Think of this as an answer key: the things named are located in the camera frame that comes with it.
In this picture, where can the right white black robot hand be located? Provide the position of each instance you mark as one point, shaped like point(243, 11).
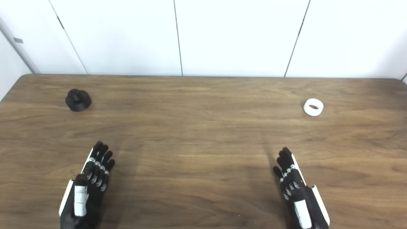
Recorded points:
point(299, 190)

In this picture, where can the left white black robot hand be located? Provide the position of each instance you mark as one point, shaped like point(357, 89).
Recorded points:
point(92, 190)

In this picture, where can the round black plastic part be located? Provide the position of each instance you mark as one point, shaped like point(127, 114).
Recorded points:
point(78, 101)

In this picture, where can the small grey wall tag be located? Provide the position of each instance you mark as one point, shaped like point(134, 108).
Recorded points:
point(18, 40)

